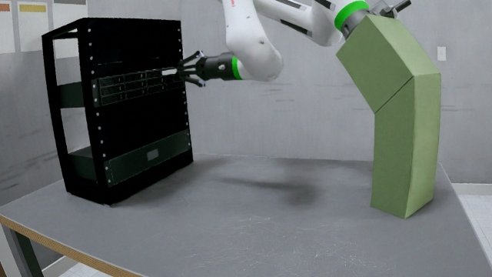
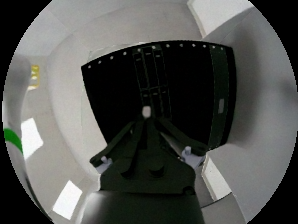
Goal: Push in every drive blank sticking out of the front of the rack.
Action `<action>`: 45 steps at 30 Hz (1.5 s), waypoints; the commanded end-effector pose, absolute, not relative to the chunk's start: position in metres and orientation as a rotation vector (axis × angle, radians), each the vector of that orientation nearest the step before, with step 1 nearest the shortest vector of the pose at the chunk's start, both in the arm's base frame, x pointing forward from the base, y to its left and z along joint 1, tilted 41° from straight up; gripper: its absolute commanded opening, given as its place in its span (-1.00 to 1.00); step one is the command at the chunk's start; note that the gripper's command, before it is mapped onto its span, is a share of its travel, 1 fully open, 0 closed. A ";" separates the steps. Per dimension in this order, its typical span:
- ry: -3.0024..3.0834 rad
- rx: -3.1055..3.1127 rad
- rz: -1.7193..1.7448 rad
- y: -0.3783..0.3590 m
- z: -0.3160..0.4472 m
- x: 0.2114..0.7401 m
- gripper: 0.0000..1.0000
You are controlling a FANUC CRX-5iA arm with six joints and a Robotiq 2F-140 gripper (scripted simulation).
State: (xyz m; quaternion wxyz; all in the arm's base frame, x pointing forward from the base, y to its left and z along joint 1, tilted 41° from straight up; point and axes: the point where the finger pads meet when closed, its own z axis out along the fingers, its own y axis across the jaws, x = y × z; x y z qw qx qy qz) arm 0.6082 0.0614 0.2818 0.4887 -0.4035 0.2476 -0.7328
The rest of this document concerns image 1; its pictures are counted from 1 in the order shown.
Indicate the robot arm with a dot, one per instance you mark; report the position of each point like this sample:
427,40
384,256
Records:
247,42

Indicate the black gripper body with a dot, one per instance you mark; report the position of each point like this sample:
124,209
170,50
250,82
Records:
209,67

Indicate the black server rack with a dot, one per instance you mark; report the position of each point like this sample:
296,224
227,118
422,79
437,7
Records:
134,141

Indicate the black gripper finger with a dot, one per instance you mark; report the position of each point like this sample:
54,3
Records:
197,54
199,83

